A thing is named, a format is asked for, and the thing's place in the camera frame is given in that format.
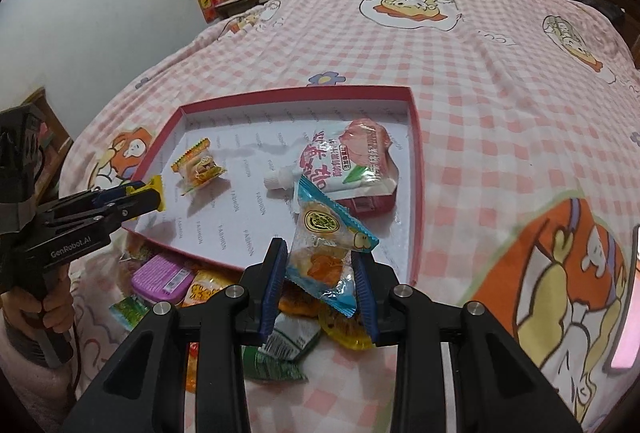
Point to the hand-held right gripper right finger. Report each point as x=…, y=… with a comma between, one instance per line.
x=364, y=298

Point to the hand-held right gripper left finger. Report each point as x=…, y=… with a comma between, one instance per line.
x=274, y=288

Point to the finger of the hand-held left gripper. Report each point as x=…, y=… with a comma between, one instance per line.
x=112, y=195
x=142, y=203

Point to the small yellow snack packet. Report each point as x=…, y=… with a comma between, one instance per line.
x=152, y=185

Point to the bright green snack packet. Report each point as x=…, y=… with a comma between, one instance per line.
x=292, y=338

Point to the blue triangular snack packet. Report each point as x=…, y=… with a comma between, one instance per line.
x=320, y=233

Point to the green yellow snack packet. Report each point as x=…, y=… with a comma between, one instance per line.
x=127, y=313

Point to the red cardboard box tray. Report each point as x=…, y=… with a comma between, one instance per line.
x=240, y=133

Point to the person's left hand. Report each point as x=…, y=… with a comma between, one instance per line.
x=57, y=308

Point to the small green packet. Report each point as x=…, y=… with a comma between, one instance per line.
x=137, y=254

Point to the yellow burger candy packet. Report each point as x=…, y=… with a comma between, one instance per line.
x=200, y=165

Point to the orange snack packet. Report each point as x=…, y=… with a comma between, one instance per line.
x=205, y=290

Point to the purple plastic box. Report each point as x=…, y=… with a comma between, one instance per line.
x=160, y=280

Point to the wooden side cabinet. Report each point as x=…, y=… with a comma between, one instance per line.
x=47, y=133

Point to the pink drink pouch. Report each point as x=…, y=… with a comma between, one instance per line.
x=345, y=153

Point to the pink checkered blanket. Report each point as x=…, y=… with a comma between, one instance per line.
x=500, y=113

